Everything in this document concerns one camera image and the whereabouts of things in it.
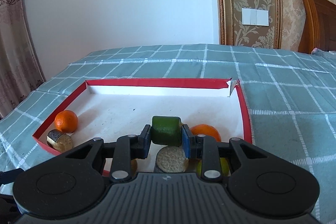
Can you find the large orange tangerine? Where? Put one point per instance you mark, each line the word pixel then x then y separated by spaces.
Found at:
pixel 206 129

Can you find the white wall switch panel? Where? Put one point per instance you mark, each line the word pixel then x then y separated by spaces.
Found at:
pixel 254 17

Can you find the green tomato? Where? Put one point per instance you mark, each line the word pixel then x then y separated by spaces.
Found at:
pixel 224 166

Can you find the dark eggplant chunk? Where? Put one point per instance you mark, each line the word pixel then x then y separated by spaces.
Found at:
pixel 171 159

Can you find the green cucumber cylinder piece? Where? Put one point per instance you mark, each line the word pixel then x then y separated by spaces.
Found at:
pixel 166 131

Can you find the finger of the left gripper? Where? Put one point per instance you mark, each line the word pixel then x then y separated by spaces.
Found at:
pixel 9 176

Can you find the wooden headboard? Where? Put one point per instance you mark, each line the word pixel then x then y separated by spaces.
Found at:
pixel 319 27

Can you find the red shallow cardboard box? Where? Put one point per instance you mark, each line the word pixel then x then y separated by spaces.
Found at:
pixel 111 108

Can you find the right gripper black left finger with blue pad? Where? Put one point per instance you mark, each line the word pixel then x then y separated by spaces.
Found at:
pixel 76 181

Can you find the teal plaid bed sheet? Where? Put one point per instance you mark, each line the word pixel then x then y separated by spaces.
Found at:
pixel 290 98

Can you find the beige floral curtain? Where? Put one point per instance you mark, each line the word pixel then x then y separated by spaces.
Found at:
pixel 20 70

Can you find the small orange tangerine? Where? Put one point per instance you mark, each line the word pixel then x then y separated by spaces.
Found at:
pixel 66 121

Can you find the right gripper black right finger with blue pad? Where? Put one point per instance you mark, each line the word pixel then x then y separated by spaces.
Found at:
pixel 260 185

